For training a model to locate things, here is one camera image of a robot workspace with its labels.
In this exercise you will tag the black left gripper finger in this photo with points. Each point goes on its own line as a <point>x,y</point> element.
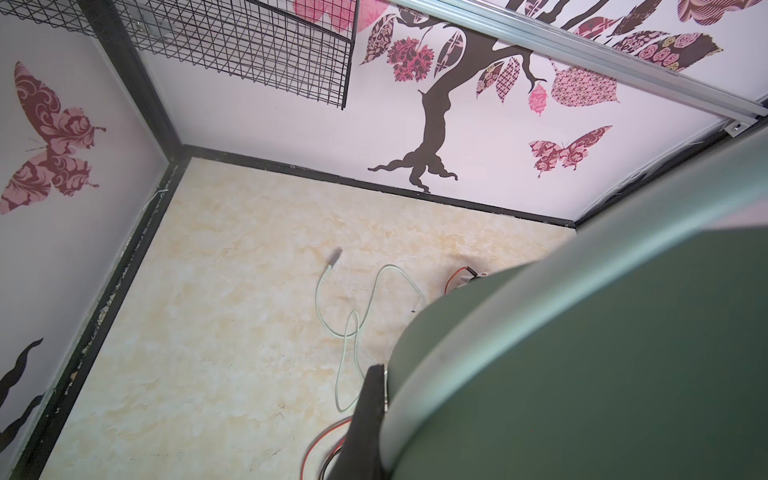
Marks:
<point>360,457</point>

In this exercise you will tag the mint green headphones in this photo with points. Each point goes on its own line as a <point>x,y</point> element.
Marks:
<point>636,351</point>

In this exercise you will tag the black wire basket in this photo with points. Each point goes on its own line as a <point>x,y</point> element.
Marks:
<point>301,47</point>

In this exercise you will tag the aluminium rail back wall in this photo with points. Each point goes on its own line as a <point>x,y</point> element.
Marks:
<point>514,28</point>

